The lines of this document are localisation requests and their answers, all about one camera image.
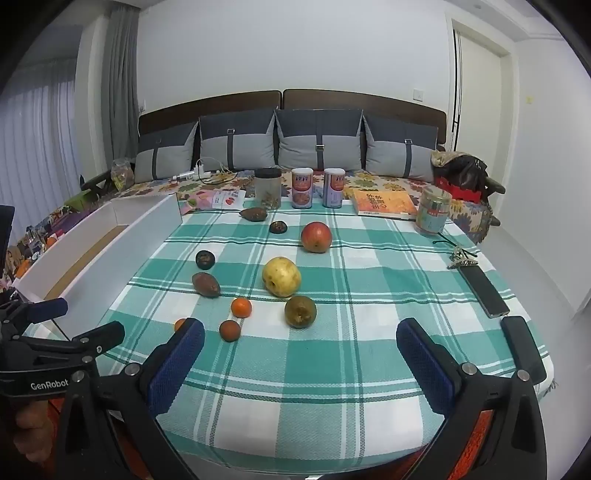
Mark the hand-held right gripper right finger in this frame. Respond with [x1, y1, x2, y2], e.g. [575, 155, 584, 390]
[396, 318, 548, 480]

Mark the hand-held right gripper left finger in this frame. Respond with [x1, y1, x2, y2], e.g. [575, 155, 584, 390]
[55, 318, 206, 480]

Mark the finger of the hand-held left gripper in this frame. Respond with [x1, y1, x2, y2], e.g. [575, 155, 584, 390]
[14, 322, 125, 371]
[14, 298, 69, 340]

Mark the long white box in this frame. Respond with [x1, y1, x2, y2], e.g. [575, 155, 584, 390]
[13, 193, 184, 344]

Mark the brown green pear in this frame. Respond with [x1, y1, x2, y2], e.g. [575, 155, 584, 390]
[284, 295, 318, 329]

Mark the yellow pear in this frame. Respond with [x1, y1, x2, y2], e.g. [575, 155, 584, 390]
[262, 257, 302, 298]

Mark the red apple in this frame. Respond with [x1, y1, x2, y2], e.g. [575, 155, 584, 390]
[301, 222, 333, 254]

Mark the person's left hand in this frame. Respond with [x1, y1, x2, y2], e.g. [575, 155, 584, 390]
[14, 401, 52, 462]

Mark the silver-edged smartphone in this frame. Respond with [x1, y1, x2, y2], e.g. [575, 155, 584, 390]
[458, 265, 511, 319]

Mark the green white plaid cloth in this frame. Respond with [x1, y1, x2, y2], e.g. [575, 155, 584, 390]
[95, 198, 555, 467]

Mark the bunch of keys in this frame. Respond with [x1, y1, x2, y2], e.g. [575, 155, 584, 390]
[434, 237, 481, 271]

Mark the clear bag of snacks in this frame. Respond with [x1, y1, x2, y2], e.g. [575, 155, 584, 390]
[111, 158, 134, 191]

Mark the clear jar with gold lid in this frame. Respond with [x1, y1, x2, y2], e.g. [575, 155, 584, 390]
[416, 187, 453, 236]

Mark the pink white snack packet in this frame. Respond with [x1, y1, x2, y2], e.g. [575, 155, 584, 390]
[187, 188, 245, 213]

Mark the white sheer curtain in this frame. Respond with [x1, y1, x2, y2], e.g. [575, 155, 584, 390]
[0, 60, 84, 204]

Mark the orange book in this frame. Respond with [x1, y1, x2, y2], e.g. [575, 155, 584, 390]
[352, 188, 417, 217]

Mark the red box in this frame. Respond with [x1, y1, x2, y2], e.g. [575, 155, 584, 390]
[436, 178, 483, 202]

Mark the floral blanket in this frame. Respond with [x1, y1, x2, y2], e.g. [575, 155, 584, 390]
[0, 167, 497, 296]

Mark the grey two-tone cushion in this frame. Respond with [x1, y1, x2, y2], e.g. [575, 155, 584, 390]
[362, 114, 439, 183]
[198, 107, 278, 171]
[134, 121, 199, 183]
[274, 108, 364, 171]

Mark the clear jar with dark lid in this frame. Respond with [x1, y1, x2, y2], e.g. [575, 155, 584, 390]
[255, 167, 282, 210]

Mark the black and red bag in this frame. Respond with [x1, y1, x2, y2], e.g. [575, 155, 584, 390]
[431, 150, 490, 195]

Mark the grey curtain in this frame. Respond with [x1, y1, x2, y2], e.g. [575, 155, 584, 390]
[99, 0, 141, 162]

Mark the white door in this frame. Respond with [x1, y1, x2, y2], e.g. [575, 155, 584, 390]
[445, 14, 513, 153]

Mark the white charger with cable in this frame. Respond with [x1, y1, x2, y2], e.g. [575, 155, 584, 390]
[173, 159, 238, 181]

